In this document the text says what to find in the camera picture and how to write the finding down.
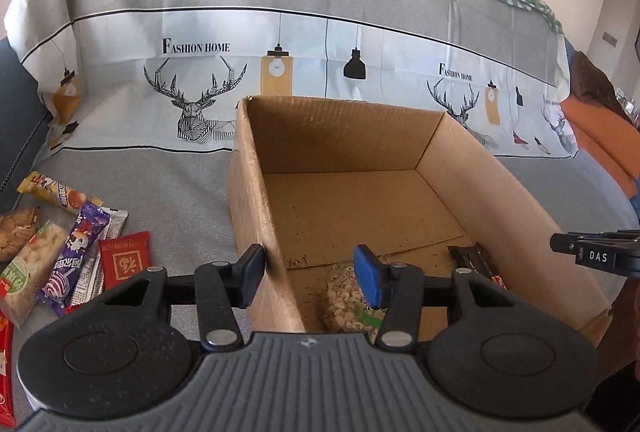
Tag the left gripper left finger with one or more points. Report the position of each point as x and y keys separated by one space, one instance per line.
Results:
x=220 y=287

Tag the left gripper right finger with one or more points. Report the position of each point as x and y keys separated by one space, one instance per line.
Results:
x=396 y=287

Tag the black chocolate bar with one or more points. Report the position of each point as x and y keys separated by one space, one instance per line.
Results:
x=476 y=257

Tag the red square snack packet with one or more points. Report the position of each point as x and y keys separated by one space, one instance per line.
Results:
x=124 y=257

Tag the silver snack bar wrapper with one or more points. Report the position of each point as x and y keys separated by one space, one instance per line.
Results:
x=90 y=282

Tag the purple candy wrapper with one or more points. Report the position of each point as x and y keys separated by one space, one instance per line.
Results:
x=56 y=293

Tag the green white puffed snack pack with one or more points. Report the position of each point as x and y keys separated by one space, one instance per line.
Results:
x=29 y=271

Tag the yellow orange snack bar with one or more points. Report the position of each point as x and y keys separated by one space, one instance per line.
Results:
x=48 y=189

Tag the brown cracker bag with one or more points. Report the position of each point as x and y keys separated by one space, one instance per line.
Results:
x=16 y=228

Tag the red long snack bag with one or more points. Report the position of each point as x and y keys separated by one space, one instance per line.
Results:
x=6 y=395

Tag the orange cushion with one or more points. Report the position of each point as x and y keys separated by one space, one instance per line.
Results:
x=611 y=141

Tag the brown cardboard box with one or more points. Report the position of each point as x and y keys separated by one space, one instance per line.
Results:
x=312 y=178

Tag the brown blanket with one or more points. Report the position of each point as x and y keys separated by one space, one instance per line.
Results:
x=591 y=85

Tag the grey deer print cloth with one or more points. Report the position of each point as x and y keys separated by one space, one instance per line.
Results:
x=167 y=74

